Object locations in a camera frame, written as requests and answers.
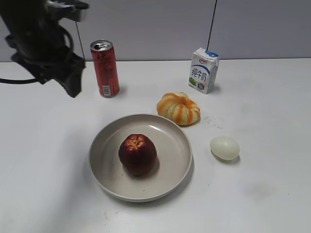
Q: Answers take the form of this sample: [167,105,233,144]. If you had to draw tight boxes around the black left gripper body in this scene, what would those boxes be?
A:
[5,14,86,98]

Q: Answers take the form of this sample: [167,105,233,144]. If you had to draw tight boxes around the dark red apple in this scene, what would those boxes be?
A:
[119,133,157,176]

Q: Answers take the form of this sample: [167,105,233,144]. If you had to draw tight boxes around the beige round plate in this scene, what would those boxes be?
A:
[88,114,193,202]

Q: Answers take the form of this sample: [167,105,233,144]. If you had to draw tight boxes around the red soda can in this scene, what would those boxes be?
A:
[90,39,120,98]

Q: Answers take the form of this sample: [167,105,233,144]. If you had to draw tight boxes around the peeled orange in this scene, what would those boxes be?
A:
[156,92,201,126]

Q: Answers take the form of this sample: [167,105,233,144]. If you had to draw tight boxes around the white blue milk carton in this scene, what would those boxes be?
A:
[189,48,220,94]

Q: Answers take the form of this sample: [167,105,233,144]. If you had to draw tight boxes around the white egg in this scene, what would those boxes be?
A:
[210,136,240,161]

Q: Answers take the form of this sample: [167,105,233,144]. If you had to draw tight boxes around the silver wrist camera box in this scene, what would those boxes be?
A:
[46,0,89,22]

